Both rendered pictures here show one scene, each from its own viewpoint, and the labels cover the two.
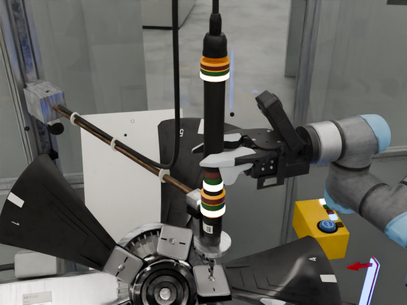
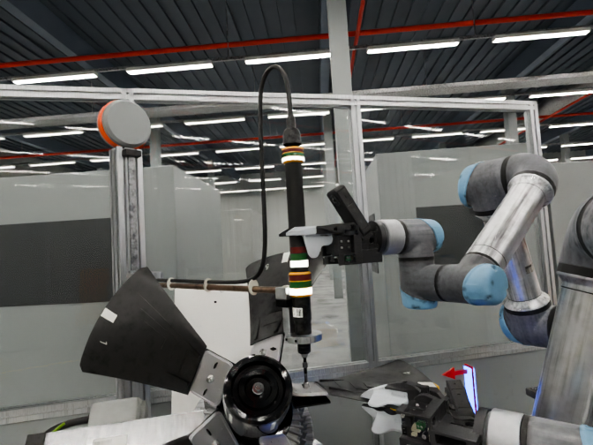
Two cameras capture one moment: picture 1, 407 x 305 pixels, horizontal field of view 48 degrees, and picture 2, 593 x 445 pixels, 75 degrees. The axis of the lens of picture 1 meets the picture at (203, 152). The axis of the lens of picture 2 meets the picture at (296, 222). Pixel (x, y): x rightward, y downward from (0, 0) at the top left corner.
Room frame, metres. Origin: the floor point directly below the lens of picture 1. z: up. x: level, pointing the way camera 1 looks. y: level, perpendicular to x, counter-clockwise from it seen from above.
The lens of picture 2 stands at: (-0.09, 0.04, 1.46)
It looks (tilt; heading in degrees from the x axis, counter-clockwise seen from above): 4 degrees up; 356
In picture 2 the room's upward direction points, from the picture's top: 3 degrees counter-clockwise
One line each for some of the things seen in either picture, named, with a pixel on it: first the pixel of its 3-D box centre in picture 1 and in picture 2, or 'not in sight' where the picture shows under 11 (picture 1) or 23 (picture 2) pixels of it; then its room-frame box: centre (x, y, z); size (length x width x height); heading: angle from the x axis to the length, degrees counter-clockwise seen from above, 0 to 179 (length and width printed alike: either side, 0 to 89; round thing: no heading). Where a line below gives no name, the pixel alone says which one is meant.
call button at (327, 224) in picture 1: (327, 226); not in sight; (0.95, -0.33, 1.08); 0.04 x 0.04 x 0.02
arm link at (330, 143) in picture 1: (317, 142); (384, 237); (0.72, -0.21, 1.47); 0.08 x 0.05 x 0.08; 19
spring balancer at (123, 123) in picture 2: not in sight; (124, 125); (1.17, 0.48, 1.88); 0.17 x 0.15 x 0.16; 99
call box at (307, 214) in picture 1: (318, 230); not in sight; (1.00, -0.33, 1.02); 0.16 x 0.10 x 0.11; 9
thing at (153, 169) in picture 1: (114, 145); (206, 287); (0.87, 0.20, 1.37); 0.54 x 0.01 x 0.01; 44
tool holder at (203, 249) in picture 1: (208, 223); (297, 313); (0.66, -0.01, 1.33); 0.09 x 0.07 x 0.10; 44
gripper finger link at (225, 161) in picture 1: (228, 169); (311, 242); (0.63, -0.04, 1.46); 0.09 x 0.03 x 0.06; 118
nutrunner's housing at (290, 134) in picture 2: (213, 152); (296, 231); (0.65, -0.02, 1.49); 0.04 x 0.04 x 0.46
